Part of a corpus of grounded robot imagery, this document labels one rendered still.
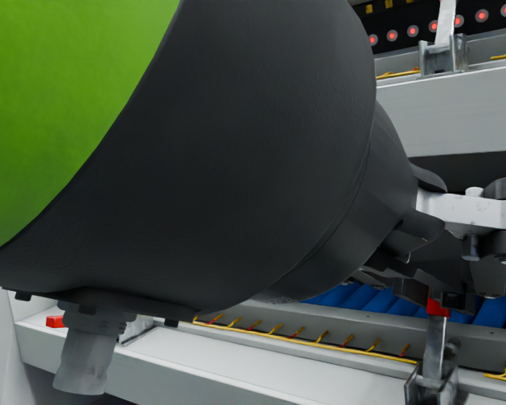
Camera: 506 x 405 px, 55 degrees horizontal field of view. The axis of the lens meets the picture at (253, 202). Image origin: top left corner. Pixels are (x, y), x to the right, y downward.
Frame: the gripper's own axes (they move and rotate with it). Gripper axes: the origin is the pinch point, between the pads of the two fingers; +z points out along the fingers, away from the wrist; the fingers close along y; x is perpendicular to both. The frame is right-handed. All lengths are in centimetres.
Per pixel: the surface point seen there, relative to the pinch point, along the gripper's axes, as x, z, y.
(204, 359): -7.5, 0.6, -17.0
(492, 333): -2.3, 5.0, 2.1
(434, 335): -3.2, 0.2, 0.0
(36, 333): -8.7, -0.9, -38.1
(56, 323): -6.8, -6.8, -26.0
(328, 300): -1.3, 7.7, -10.9
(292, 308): -2.5, 4.6, -12.4
